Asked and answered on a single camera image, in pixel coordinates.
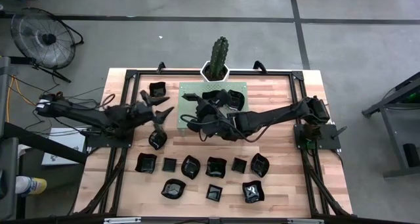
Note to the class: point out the black side bench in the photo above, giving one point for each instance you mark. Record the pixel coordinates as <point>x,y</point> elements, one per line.
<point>6,168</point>

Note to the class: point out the small black square plate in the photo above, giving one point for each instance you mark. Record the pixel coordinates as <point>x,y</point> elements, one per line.
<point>239,165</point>
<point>214,192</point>
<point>169,164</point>
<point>188,97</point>

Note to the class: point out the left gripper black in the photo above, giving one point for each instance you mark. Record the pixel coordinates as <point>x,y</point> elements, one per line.
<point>141,112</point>

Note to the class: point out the white and yellow bottle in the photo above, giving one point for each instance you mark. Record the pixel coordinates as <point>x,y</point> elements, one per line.
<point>36,186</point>

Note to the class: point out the silver aluminium bracket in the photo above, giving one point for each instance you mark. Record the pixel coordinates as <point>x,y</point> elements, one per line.
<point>305,221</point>
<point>122,220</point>

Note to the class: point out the white printed box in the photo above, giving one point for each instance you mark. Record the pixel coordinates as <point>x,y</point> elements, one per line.
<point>62,151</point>

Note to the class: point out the black floor fan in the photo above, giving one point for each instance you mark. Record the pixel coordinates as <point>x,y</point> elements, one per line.
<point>49,38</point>

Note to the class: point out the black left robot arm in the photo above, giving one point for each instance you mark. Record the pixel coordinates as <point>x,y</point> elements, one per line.
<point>82,115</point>

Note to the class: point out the green cactus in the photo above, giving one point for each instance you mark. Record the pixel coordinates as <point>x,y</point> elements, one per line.
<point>219,56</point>

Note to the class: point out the green perforated metal stand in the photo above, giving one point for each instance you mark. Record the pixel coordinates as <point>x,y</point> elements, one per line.
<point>197,86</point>

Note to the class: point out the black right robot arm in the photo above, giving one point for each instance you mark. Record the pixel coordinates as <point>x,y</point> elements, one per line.
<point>279,114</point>

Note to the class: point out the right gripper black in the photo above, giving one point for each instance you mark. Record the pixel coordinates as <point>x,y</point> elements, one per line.
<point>216,123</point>

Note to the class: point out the black wavy square plate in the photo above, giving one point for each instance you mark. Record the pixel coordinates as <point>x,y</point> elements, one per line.
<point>146,162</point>
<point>216,167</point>
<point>210,94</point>
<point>157,89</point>
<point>253,191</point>

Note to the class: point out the black metal table frame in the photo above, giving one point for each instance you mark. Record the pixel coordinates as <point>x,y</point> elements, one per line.
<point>164,72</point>

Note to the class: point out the white hexagonal plant pot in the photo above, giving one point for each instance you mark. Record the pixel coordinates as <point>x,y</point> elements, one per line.
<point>204,72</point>

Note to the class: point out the black leaf shaped plate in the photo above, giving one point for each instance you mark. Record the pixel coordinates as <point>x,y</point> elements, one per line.
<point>190,167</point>
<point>173,188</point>
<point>260,165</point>
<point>238,100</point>
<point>157,141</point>

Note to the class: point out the grey metal cart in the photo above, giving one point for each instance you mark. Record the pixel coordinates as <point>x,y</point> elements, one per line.
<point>392,138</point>

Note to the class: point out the small black box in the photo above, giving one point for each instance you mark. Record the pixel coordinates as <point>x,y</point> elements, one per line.
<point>411,155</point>

